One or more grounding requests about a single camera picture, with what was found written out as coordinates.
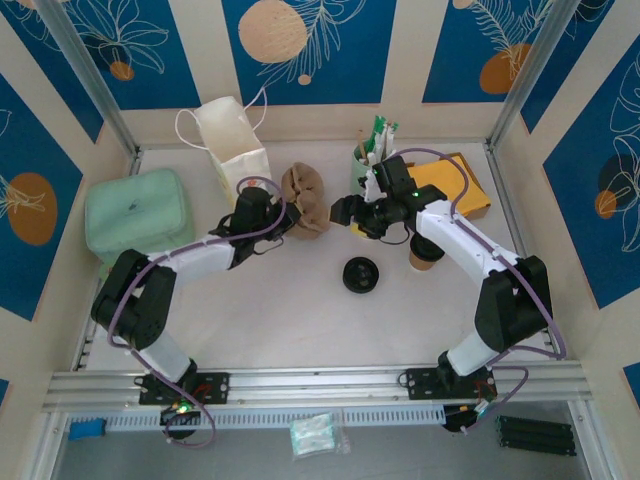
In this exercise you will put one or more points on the black plastic cup lid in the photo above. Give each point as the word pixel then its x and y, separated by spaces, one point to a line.
pixel 425 250

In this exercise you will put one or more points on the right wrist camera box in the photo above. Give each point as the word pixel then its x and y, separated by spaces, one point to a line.
pixel 371 187

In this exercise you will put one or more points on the blue plastic part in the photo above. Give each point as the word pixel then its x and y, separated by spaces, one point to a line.
pixel 85 431

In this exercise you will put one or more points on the black mount plate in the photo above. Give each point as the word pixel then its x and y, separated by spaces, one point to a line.
pixel 420 385
pixel 215 387

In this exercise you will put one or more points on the brown cardboard napkin tray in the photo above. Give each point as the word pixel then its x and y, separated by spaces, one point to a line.
pixel 482 212

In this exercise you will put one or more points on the mint green holder cup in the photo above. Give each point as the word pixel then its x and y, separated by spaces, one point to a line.
pixel 357 172

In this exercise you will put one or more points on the brown pulp cup carrier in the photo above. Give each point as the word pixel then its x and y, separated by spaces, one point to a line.
pixel 310 200

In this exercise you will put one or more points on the aluminium frame post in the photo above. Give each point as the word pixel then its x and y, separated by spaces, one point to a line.
pixel 530 65
pixel 85 65

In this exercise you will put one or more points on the wooden stirrer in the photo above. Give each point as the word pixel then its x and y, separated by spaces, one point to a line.
pixel 360 142

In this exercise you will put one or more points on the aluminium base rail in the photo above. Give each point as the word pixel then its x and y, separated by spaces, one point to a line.
pixel 320 385

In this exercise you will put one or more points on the right black mount plate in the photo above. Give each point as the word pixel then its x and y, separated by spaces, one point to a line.
pixel 420 385

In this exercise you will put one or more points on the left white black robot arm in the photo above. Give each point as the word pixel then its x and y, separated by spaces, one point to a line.
pixel 200 257

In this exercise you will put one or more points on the green white wrapped straw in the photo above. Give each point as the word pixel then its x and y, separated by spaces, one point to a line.
pixel 378 131
pixel 391 135

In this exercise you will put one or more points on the mint green zip case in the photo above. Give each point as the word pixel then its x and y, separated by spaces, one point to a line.
pixel 130 210

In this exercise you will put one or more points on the aluminium side rail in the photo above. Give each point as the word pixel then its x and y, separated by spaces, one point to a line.
pixel 500 185

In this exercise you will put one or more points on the black ribbed block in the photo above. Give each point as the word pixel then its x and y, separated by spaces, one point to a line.
pixel 535 436

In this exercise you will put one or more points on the white paper carrier bag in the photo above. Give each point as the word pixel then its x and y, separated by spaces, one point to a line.
pixel 235 145

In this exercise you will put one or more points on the yellow napkin stack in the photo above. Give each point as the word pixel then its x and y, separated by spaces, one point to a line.
pixel 435 172

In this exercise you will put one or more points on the plastic packet with green print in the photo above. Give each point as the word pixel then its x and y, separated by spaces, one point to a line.
pixel 312 435

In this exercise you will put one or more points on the left black mount plate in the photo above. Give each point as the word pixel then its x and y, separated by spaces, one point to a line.
pixel 215 387

